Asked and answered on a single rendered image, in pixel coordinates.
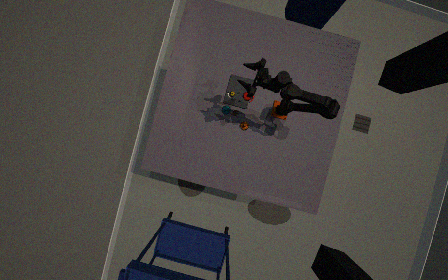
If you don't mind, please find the teal gear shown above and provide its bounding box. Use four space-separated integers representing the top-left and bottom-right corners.
222 106 231 114

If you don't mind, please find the red gear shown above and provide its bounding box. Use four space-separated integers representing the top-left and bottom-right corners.
243 92 252 101

